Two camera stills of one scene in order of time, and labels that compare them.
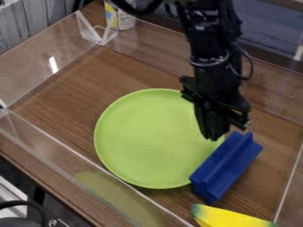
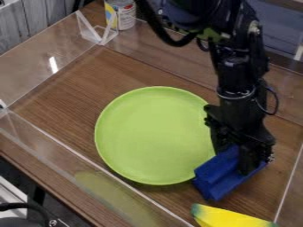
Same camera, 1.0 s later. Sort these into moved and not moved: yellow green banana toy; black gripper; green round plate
Moved: black gripper
Not moved: yellow green banana toy; green round plate
